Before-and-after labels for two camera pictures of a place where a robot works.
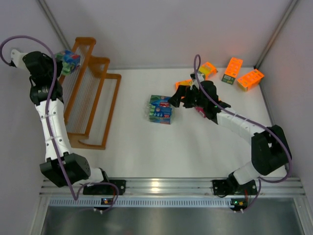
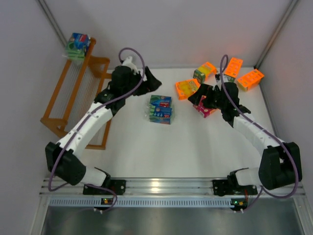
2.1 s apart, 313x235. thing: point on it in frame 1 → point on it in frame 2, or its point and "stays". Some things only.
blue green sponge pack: (71, 61) → (77, 45)
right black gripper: (187, 97) → (209, 96)
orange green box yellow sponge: (208, 70) stays
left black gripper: (57, 65) → (143, 82)
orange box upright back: (233, 68) stays
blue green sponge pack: (160, 101) stays
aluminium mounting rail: (286, 187) stays
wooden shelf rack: (89, 98) stays
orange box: (250, 80) stays
